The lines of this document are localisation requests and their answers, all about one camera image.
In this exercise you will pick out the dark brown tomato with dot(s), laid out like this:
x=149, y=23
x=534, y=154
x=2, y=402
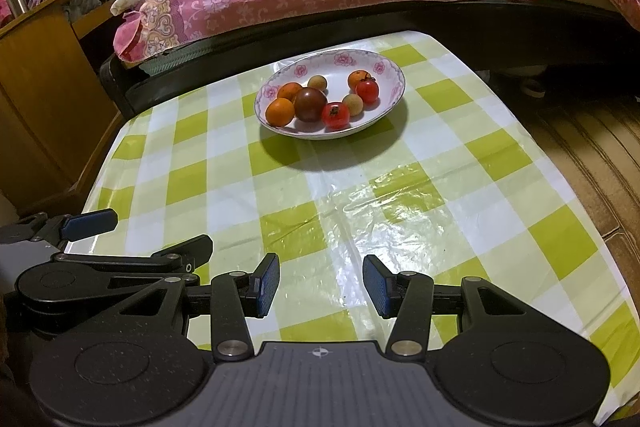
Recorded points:
x=310, y=104

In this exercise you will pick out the wooden cabinet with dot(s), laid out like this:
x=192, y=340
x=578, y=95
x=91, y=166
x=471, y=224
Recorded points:
x=40, y=107

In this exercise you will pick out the tan longan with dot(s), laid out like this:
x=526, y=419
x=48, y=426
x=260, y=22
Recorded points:
x=352, y=101
x=317, y=82

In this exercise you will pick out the white slipper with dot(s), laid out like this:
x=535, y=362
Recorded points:
x=534, y=87

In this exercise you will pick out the small orange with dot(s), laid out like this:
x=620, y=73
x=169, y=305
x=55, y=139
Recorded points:
x=357, y=78
x=289, y=91
x=280, y=112

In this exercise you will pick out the red tomato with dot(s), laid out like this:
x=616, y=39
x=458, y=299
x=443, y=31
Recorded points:
x=367, y=91
x=335, y=116

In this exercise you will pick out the white floral plate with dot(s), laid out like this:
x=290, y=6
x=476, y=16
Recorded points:
x=332, y=74

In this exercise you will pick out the dark bed frame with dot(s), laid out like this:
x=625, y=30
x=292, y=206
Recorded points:
x=450, y=17

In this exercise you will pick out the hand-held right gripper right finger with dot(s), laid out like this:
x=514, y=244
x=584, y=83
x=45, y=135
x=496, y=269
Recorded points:
x=377, y=287

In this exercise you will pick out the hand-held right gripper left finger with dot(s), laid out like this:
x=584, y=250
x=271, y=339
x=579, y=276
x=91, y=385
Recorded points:
x=267, y=284

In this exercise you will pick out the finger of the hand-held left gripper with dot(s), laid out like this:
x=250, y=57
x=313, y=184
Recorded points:
x=90, y=224
x=175, y=254

